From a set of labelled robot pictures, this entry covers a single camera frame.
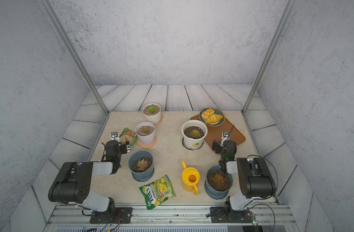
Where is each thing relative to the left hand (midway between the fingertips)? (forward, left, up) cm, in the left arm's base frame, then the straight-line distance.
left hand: (121, 141), depth 94 cm
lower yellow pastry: (+21, -64, -2) cm, 67 cm away
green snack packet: (+12, 0, -6) cm, 13 cm away
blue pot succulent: (-17, -16, 0) cm, 23 cm away
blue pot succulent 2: (-28, -57, +1) cm, 64 cm away
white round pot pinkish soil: (+4, -15, +4) cm, 16 cm away
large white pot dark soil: (+3, -47, +4) cm, 47 cm away
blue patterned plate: (+31, -69, -4) cm, 75 cm away
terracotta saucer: (0, -15, -8) cm, 17 cm away
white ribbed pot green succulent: (+22, -18, +4) cm, 29 cm away
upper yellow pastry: (+26, -59, -2) cm, 65 cm away
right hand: (-1, -66, +1) cm, 66 cm away
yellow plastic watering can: (-25, -43, +2) cm, 50 cm away
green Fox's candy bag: (-30, -25, -5) cm, 39 cm away
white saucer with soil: (0, -40, -7) cm, 40 cm away
